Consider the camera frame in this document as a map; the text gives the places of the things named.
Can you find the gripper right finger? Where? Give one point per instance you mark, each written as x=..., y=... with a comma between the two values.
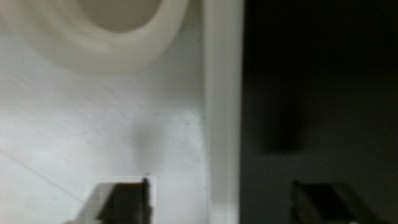
x=328, y=204

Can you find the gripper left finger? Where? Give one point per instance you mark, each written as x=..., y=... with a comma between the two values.
x=118, y=204

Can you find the white square tabletop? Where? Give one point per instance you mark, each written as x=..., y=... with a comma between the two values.
x=120, y=106

